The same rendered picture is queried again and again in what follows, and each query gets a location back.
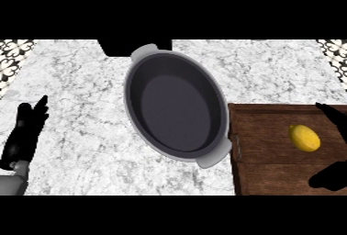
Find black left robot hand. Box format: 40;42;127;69
0;95;50;172

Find black appliance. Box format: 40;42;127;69
96;39;174;58

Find yellow lemon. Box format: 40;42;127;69
290;124;322;153

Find brown wooden tray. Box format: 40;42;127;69
226;103;347;196

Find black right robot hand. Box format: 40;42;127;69
307;102;347;192

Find grey oval pot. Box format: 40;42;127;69
123;43;234;170

